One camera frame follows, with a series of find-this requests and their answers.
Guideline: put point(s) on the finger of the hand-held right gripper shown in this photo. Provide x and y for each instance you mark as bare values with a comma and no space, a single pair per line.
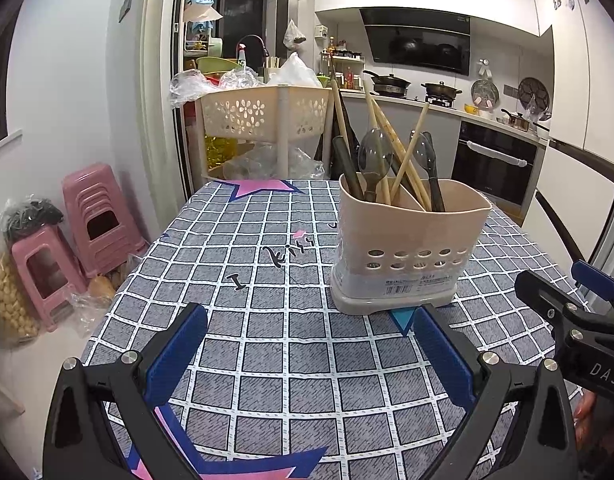
592,275
539,287

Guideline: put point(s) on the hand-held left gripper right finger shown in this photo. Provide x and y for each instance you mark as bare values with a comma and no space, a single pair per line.
444,355

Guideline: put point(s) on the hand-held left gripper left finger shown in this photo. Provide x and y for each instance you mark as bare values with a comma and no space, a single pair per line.
179,355

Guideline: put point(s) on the beige plastic utensil holder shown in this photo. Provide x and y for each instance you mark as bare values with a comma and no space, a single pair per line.
412,235

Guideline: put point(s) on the black spoons group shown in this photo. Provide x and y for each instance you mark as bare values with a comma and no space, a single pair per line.
409,172

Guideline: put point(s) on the person's right hand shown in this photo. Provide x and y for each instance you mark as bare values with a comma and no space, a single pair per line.
584,415

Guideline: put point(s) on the clear bag with brown items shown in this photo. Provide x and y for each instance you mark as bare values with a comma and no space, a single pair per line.
99,287

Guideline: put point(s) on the grey checked tablecloth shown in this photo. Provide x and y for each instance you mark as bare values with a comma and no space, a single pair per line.
287,330

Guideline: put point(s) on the black built-in oven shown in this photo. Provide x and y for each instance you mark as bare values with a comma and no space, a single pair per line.
492,175

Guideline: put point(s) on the small steel pot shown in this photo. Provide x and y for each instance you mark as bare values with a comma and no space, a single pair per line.
519,120

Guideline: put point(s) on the bag of pale yellow balls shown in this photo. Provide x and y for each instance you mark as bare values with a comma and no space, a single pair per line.
12,305

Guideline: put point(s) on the single pink plastic stool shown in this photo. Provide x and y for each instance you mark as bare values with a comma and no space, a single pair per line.
32,250

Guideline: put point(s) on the white kitchen counter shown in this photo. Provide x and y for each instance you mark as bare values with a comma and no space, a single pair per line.
447,130

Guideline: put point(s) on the stack of pink plastic stools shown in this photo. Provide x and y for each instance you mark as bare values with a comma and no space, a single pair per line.
87,190

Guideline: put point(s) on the yellow bowl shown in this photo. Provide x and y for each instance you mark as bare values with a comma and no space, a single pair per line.
472,109

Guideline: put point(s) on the hanging black round tray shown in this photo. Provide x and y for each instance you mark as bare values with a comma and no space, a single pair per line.
534,91

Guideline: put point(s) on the hanging silver colander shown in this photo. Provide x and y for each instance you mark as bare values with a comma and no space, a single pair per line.
484,92

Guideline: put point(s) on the black plastic bag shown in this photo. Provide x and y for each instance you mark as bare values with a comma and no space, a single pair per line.
29,215

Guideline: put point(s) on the yellow packet in rack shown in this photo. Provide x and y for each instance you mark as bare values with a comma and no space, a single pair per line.
219,150

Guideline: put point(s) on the crumpled clear plastic bags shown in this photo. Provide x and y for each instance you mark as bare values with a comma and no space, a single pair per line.
267,162

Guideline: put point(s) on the black wok with lid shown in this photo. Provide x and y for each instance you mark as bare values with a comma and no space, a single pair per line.
392,82
442,91

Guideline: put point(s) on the hanging dark cloth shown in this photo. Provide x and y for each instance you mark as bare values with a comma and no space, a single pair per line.
323,155

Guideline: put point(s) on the beige plastic basket rack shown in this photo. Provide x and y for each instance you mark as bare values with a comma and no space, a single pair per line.
237,110

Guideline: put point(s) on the clear plastic bag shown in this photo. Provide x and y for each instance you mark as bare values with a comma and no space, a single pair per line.
189,85

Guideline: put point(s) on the black range hood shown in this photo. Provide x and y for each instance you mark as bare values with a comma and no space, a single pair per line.
422,42

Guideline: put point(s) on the green plastic basin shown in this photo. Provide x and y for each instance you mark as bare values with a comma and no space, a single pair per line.
214,64

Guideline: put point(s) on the white spice rack with bottles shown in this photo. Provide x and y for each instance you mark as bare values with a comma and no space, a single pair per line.
344,67

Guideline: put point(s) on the white plastic bag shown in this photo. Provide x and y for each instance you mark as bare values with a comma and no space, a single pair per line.
294,72

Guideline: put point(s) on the hanging plastic bag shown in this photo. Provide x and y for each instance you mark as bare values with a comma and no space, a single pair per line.
293,35

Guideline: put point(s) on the grey wall switch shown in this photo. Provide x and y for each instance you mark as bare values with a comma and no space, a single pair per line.
126,7

